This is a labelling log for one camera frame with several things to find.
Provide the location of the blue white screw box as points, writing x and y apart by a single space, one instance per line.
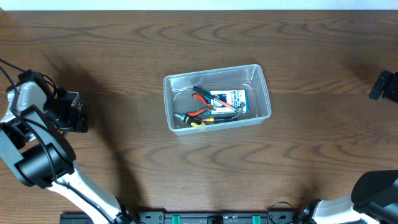
233 97

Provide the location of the silver ratchet wrench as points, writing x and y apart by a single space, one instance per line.
80 105

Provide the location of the small black yellow screwdriver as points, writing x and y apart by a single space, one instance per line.
219 119

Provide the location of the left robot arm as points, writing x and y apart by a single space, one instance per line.
34 147

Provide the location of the red handled pliers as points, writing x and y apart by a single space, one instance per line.
206 106

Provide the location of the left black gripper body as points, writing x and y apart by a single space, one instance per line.
64 119

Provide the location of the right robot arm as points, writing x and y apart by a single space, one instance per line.
373 200

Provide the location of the stubby yellow black screwdriver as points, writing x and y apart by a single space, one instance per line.
192 121

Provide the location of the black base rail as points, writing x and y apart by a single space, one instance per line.
159 217

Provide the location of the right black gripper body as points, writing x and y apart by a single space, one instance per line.
392 91

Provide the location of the clear plastic container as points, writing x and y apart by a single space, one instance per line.
178 97

